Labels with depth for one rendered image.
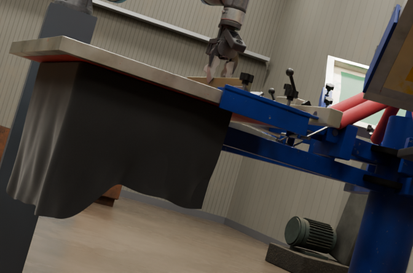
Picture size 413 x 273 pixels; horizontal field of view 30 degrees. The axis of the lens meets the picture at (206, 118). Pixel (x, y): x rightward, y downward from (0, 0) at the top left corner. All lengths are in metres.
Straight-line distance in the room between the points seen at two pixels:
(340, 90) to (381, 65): 1.79
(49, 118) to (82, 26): 0.74
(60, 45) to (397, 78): 0.93
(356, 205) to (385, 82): 6.49
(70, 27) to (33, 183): 0.83
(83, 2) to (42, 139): 0.84
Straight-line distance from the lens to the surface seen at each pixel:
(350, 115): 2.68
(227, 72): 2.50
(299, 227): 8.48
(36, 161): 2.24
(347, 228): 8.75
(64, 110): 2.11
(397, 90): 2.27
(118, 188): 10.29
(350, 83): 4.10
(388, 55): 2.17
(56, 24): 2.89
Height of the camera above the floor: 0.75
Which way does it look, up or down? 4 degrees up
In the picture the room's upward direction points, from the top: 16 degrees clockwise
